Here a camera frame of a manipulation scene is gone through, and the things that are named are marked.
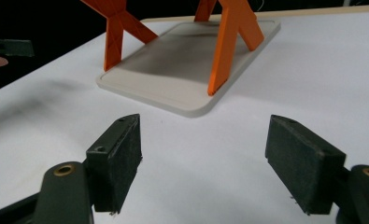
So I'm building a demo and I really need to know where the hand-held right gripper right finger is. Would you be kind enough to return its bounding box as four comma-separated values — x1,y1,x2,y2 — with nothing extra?
264,114,348,217

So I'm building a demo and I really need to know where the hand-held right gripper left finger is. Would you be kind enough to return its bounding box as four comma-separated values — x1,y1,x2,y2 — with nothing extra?
85,113,143,216

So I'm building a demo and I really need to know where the orange plastic rack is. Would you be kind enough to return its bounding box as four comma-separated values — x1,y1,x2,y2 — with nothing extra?
80,0,265,97

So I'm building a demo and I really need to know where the grey rectangular tray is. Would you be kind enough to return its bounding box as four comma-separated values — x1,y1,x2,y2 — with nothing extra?
95,20,282,119

